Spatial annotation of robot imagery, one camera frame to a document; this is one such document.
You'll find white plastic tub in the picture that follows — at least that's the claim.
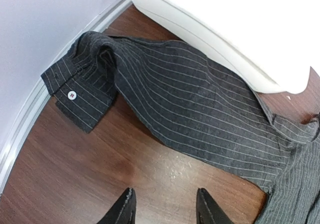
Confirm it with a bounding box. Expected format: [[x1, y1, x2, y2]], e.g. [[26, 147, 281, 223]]
[[132, 0, 320, 94]]

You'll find black pinstriped long sleeve shirt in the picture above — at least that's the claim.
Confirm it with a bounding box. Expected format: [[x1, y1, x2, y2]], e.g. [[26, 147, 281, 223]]
[[41, 31, 320, 224]]

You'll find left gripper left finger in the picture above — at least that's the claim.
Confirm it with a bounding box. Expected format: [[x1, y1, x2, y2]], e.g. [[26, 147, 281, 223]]
[[99, 187, 137, 224]]

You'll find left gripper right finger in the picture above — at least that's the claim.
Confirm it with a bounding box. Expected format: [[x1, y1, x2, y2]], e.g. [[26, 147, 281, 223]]
[[196, 188, 233, 224]]

